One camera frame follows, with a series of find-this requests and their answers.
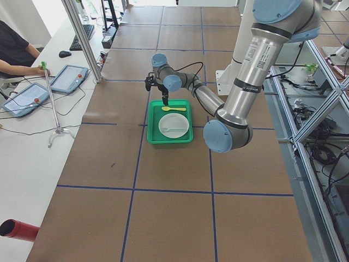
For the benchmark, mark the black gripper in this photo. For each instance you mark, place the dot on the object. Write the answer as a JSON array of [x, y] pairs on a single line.
[[161, 88]]

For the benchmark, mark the yellow plastic spoon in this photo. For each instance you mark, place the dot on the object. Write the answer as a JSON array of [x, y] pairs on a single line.
[[167, 108]]

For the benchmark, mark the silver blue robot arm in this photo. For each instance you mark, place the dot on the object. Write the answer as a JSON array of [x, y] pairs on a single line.
[[269, 25]]

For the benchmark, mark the white round plate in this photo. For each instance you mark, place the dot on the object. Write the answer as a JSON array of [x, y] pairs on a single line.
[[173, 120]]

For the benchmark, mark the translucent plastic fork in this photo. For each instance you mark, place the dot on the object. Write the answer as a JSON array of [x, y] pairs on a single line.
[[165, 130]]

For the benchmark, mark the green plastic tray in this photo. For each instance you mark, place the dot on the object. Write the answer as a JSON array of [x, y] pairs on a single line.
[[155, 113]]

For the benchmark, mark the blue teach pendant far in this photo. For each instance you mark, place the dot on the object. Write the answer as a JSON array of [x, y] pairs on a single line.
[[69, 79]]

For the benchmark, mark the blue teach pendant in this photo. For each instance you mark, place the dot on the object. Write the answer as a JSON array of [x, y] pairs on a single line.
[[69, 79], [26, 101]]

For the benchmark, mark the metal stand with green clip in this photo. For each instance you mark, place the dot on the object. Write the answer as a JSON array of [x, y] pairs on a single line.
[[59, 130]]

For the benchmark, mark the black computer mouse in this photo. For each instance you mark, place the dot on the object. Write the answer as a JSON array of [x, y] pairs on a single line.
[[63, 54]]

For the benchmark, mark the blue teach pendant near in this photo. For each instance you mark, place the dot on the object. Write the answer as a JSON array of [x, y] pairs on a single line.
[[26, 101]]

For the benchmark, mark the person in black shirt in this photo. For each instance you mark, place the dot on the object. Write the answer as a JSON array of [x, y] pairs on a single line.
[[17, 55]]

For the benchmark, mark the red cylinder tube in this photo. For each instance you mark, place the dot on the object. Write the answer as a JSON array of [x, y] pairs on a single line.
[[19, 230]]

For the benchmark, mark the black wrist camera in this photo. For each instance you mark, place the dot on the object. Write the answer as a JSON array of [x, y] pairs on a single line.
[[150, 81]]

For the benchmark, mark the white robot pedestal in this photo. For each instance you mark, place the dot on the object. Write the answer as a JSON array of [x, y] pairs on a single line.
[[225, 78]]

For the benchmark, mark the aluminium frame rail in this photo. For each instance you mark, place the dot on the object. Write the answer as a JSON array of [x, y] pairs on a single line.
[[73, 16]]

